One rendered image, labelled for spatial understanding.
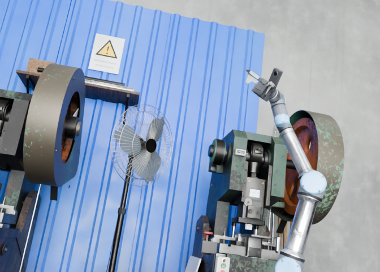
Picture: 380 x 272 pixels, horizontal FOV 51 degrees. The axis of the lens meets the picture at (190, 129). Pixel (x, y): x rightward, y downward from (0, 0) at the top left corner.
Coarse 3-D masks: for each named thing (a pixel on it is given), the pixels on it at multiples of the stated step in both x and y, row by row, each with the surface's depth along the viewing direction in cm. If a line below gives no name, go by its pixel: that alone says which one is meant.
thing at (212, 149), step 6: (216, 144) 277; (210, 150) 279; (210, 156) 281; (246, 156) 281; (264, 156) 286; (210, 162) 283; (264, 162) 284; (288, 162) 288; (288, 168) 290; (294, 168) 289
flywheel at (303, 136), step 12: (300, 120) 300; (312, 120) 280; (300, 132) 304; (312, 132) 276; (312, 144) 280; (288, 156) 319; (312, 156) 277; (312, 168) 274; (288, 180) 311; (288, 192) 307; (288, 204) 295
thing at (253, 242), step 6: (240, 234) 265; (246, 234) 253; (246, 240) 257; (252, 240) 254; (258, 240) 255; (246, 246) 255; (252, 246) 253; (258, 246) 254; (246, 252) 253; (252, 252) 252; (258, 252) 252
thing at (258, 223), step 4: (232, 220) 278; (236, 220) 269; (240, 220) 267; (244, 220) 267; (248, 220) 268; (252, 220) 268; (256, 220) 269; (232, 224) 278; (252, 224) 277; (256, 224) 272; (260, 224) 269; (264, 224) 269; (256, 228) 280
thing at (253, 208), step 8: (248, 176) 281; (248, 184) 273; (256, 184) 274; (264, 184) 275; (248, 192) 272; (256, 192) 273; (264, 192) 274; (248, 200) 269; (256, 200) 271; (240, 208) 273; (248, 208) 266; (256, 208) 267; (240, 216) 270; (248, 216) 265; (256, 216) 265
